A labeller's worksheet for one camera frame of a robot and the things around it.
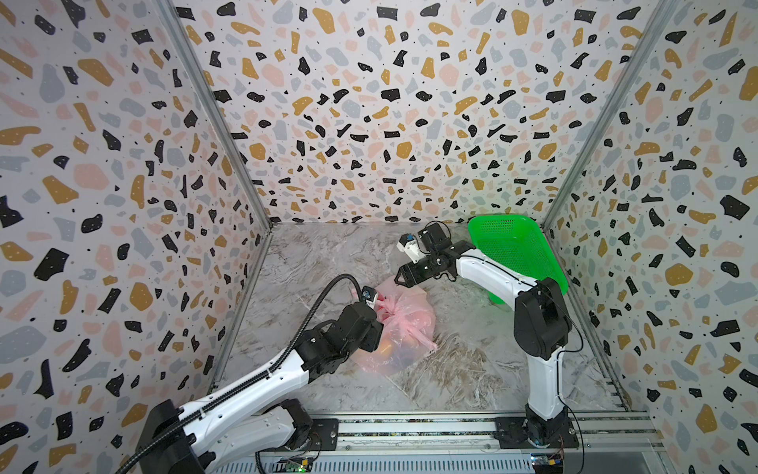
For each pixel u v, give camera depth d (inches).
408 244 33.5
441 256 28.1
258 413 18.4
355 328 22.0
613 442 29.2
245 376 18.4
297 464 27.7
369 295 26.7
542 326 20.6
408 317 33.0
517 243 45.8
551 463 28.2
